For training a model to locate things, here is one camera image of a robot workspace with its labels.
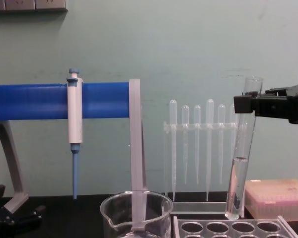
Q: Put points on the clear glass test tube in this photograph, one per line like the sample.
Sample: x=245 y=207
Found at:
x=241 y=153

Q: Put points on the clear glass beaker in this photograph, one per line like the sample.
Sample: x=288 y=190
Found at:
x=109 y=207

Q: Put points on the pink pipette tip box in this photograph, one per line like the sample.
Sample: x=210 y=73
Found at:
x=275 y=196

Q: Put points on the blue and grey pipette stand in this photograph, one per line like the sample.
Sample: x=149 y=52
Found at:
x=39 y=101

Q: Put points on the white and blue micropipette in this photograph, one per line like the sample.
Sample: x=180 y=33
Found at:
x=75 y=116

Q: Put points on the clear acrylic pipette rack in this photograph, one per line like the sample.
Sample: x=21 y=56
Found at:
x=198 y=206

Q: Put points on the clear acrylic test tube rack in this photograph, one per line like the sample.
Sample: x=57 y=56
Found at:
x=180 y=223

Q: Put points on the grey wall outlet panel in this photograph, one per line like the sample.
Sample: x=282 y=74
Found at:
x=27 y=5

